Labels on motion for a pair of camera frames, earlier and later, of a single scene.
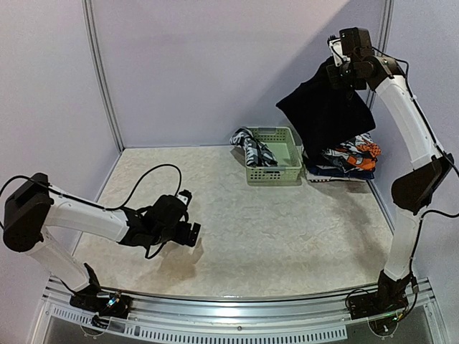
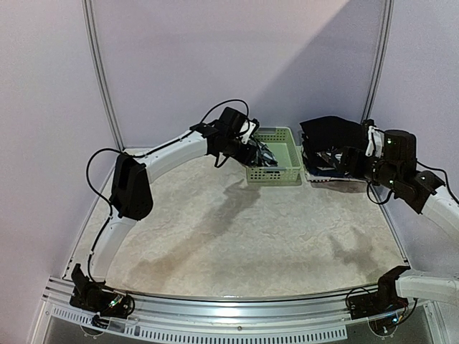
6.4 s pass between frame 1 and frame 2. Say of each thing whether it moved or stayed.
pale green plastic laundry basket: stayed
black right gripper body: moved
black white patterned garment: stayed
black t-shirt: moved
